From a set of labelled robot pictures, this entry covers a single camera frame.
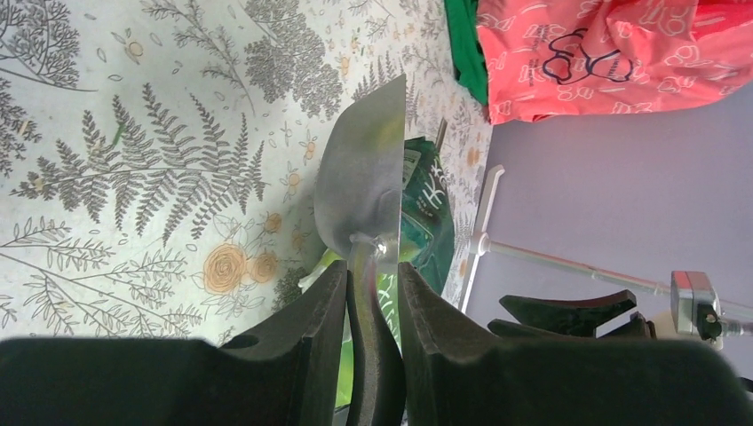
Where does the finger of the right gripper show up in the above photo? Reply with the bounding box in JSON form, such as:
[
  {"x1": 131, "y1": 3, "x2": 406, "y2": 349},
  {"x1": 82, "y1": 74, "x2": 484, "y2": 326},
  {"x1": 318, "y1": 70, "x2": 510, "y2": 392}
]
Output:
[{"x1": 487, "y1": 312, "x2": 654, "y2": 340}]

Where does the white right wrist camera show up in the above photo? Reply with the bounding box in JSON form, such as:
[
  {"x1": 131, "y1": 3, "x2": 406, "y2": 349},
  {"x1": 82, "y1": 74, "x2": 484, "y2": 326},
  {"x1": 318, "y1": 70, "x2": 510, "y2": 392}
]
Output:
[{"x1": 670, "y1": 271, "x2": 722, "y2": 343}]

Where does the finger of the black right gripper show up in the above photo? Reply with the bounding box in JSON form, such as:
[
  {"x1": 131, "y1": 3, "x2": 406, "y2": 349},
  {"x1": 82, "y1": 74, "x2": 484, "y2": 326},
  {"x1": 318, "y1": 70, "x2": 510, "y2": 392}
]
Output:
[{"x1": 499, "y1": 290, "x2": 637, "y2": 337}]

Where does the silver metal scoop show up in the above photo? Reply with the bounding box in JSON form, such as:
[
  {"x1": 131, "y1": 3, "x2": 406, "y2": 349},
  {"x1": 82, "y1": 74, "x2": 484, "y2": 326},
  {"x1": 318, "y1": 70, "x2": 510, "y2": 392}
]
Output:
[{"x1": 314, "y1": 75, "x2": 407, "y2": 425}]

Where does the floral table mat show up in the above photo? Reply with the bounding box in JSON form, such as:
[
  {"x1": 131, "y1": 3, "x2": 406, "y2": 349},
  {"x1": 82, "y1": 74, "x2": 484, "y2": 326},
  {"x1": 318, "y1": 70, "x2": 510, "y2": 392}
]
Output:
[{"x1": 1, "y1": 1, "x2": 492, "y2": 344}]

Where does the green cloth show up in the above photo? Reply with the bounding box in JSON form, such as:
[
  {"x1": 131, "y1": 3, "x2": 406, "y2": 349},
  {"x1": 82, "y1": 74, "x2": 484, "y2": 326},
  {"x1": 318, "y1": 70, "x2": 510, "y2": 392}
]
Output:
[{"x1": 443, "y1": 0, "x2": 488, "y2": 106}]

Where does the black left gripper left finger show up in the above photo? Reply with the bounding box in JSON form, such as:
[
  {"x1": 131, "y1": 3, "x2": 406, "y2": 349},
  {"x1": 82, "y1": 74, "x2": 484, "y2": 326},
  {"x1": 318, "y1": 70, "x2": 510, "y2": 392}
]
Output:
[{"x1": 1, "y1": 261, "x2": 349, "y2": 425}]

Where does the green litter bag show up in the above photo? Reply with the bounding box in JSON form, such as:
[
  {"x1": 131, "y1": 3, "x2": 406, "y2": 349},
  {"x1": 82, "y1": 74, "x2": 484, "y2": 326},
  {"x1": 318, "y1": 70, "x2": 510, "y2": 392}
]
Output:
[{"x1": 297, "y1": 137, "x2": 455, "y2": 409}]

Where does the white metal pole stand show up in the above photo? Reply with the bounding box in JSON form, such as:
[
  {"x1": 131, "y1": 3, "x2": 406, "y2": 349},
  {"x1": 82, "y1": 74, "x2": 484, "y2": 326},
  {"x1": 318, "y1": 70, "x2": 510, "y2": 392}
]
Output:
[{"x1": 457, "y1": 164, "x2": 753, "y2": 323}]

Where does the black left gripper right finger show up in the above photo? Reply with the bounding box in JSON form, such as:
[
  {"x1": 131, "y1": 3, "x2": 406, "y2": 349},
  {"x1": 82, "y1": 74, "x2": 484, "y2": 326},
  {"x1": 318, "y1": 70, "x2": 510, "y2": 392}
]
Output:
[{"x1": 399, "y1": 263, "x2": 752, "y2": 425}]

